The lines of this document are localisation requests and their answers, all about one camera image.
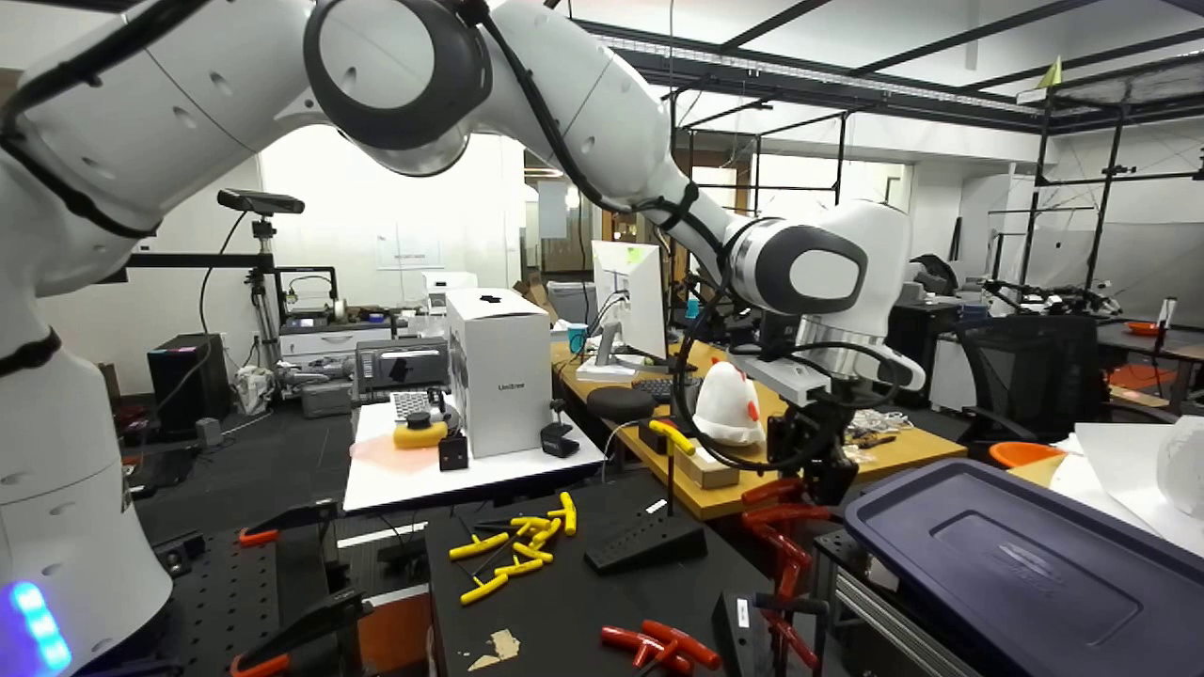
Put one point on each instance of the clear plastic bag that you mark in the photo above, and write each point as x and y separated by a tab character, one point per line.
878	429

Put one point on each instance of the aluminium frame rail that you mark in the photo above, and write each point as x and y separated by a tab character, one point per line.
878	626

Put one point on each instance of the blue bottle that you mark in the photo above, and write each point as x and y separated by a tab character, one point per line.
695	311

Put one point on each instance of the black speaker box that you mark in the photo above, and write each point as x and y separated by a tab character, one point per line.
189	383

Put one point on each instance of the white cone-shaped object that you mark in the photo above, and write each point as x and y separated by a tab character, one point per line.
725	417

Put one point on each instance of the orange tray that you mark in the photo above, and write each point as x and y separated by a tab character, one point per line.
1140	377

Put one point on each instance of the small black block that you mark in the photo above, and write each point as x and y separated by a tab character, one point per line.
452	449

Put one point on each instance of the black stereo camera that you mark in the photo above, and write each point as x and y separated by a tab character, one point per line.
261	202

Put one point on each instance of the white foam board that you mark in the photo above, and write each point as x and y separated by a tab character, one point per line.
529	472

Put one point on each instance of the grey camera box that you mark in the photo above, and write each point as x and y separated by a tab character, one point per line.
401	368

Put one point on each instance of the small grey box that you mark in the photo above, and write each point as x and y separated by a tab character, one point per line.
326	399

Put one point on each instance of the black orange bar clamp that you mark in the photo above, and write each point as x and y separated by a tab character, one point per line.
287	522
301	626

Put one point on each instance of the purple plastic bin lid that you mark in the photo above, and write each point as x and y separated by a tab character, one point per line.
1030	577

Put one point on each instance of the wooden block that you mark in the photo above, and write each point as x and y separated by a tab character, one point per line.
714	467

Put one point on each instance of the orange bowl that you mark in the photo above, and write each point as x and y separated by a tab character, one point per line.
1022	452

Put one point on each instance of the black metal cage frame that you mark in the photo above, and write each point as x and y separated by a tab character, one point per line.
840	163

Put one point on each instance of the black mesh chair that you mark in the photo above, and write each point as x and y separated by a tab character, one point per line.
1037	369

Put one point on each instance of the grey metal cup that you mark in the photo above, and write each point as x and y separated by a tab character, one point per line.
686	404

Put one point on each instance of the small white box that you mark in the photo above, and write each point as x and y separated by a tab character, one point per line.
448	289

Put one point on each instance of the orange box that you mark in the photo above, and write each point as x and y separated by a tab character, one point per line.
398	635

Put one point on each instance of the yellow round object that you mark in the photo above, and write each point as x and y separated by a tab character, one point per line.
420	435

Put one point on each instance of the pale tape scrap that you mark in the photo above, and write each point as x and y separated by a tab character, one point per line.
499	647

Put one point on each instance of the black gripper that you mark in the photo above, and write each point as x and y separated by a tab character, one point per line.
810	435

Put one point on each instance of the black round pouch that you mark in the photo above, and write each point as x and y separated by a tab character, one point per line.
627	404

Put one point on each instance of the small black framed screen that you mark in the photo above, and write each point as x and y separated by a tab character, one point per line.
305	298

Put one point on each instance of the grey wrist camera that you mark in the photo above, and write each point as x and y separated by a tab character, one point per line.
778	377

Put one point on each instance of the white rectangular box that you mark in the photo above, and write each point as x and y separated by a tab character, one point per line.
501	377

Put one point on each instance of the black metal rack frame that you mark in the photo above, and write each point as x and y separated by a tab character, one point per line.
1032	188

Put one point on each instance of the white plastic sheet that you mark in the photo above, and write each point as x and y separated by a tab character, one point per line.
1129	482

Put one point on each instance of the computer monitor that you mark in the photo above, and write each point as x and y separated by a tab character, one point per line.
628	294

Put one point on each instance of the black tripod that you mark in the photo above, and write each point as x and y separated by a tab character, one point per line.
265	314

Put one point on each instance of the small orange hex key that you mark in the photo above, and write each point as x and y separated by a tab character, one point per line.
667	662

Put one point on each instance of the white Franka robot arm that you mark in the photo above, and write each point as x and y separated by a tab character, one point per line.
189	99

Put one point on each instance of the black cabinet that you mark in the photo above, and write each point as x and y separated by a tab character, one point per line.
941	364

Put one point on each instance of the silver metal bar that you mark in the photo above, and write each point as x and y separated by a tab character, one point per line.
383	536

